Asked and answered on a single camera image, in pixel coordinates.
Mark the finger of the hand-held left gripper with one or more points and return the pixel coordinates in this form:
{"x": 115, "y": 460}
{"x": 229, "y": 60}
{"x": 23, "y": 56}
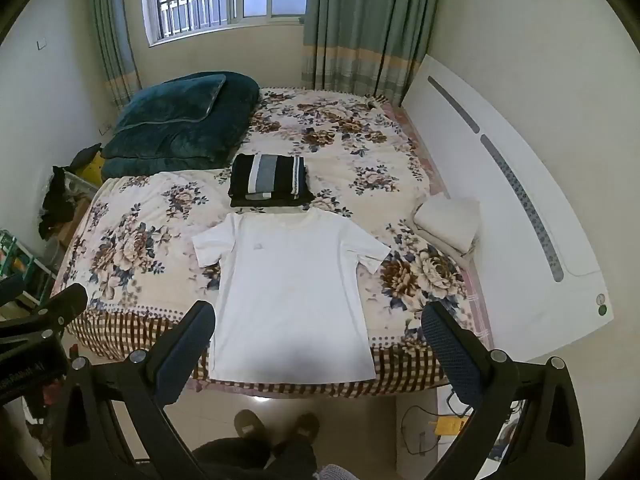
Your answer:
{"x": 60, "y": 310}

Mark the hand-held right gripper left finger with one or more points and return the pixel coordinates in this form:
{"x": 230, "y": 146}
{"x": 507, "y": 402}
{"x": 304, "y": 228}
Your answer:
{"x": 176, "y": 355}

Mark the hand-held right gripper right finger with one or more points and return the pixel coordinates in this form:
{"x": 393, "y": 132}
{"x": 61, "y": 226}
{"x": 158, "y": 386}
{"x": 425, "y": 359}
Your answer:
{"x": 450, "y": 355}

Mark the white t-shirt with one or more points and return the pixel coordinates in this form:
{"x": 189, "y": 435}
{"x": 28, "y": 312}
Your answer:
{"x": 290, "y": 300}

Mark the folded black striped clothes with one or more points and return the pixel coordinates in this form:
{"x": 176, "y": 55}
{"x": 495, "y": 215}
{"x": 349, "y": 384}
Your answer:
{"x": 270, "y": 180}

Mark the green storage rack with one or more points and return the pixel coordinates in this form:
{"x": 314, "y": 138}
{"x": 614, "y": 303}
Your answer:
{"x": 22, "y": 265}

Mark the yellow box on floor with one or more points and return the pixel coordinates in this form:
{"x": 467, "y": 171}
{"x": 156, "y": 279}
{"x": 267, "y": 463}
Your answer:
{"x": 452, "y": 427}

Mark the black cloth on rack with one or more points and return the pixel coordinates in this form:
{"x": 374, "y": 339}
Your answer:
{"x": 55, "y": 200}

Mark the person's legs and slippers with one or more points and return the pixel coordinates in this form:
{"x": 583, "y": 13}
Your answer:
{"x": 272, "y": 447}

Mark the floral bed blanket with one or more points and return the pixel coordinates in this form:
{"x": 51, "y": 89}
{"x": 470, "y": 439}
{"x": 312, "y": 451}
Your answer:
{"x": 280, "y": 240}

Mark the white bed headboard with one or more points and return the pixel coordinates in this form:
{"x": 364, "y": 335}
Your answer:
{"x": 505, "y": 200}

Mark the dark teal folded quilt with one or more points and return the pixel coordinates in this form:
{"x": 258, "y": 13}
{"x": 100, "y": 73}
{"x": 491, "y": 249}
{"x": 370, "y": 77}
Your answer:
{"x": 185, "y": 120}

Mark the green curtain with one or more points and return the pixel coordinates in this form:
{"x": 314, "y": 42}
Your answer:
{"x": 367, "y": 25}
{"x": 112, "y": 30}

